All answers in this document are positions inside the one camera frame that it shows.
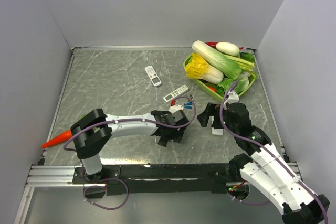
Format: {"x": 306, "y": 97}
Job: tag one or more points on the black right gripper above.
{"x": 211, "y": 109}

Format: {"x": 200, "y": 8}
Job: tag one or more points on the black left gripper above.
{"x": 176, "y": 135}

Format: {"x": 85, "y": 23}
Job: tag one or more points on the white remote control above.
{"x": 217, "y": 132}

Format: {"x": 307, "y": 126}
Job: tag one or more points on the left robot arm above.
{"x": 91, "y": 133}

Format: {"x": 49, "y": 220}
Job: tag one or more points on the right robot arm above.
{"x": 263, "y": 167}

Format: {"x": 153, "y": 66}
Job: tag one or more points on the small white button remote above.
{"x": 174, "y": 94}

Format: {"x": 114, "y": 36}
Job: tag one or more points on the white remote with screen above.
{"x": 154, "y": 78}

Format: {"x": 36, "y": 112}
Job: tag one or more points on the green plastic tray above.
{"x": 217, "y": 91}

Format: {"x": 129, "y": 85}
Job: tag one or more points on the yellow napa cabbage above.
{"x": 198, "y": 68}

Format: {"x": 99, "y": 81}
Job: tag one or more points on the green napa cabbage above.
{"x": 217, "y": 59}

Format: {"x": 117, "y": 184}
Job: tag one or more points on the green celery stalks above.
{"x": 246, "y": 62}

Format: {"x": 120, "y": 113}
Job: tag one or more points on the white radish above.
{"x": 228, "y": 48}

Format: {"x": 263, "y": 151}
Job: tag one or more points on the red chili pepper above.
{"x": 212, "y": 44}

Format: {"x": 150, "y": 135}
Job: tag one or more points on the orange carrot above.
{"x": 59, "y": 139}

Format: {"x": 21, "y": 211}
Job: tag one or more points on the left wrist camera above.
{"x": 175, "y": 107}

